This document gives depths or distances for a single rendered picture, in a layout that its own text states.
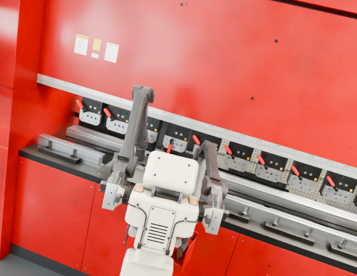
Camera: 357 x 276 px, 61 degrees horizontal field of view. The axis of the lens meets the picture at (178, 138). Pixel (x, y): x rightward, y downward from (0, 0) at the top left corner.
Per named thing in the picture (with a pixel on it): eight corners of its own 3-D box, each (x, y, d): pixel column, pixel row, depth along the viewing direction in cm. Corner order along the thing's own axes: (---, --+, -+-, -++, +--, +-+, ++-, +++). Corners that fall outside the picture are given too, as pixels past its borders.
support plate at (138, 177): (114, 176, 182) (114, 174, 181) (131, 162, 206) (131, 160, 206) (141, 185, 179) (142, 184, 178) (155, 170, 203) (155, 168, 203)
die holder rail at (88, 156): (36, 147, 220) (38, 134, 217) (42, 144, 226) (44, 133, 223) (99, 168, 212) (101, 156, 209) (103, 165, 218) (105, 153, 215)
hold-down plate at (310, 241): (263, 229, 188) (265, 225, 187) (263, 224, 193) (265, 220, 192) (312, 246, 183) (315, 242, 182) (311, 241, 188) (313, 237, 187)
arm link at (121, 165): (111, 173, 131) (123, 176, 130) (118, 153, 136) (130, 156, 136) (112, 183, 138) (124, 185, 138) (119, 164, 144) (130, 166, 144)
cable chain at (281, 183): (228, 170, 232) (229, 166, 231) (228, 168, 238) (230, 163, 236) (285, 189, 225) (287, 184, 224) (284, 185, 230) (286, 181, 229)
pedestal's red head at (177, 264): (148, 258, 171) (155, 230, 165) (160, 243, 185) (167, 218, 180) (180, 274, 165) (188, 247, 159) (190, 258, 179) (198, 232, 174)
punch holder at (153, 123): (133, 137, 199) (138, 113, 194) (137, 134, 207) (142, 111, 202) (154, 144, 196) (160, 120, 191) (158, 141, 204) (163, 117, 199)
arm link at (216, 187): (210, 196, 131) (221, 200, 132) (213, 176, 137) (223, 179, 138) (201, 203, 138) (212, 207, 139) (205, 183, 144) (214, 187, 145)
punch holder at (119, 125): (105, 128, 202) (109, 104, 197) (111, 126, 210) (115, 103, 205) (126, 134, 199) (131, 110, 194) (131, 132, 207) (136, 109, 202)
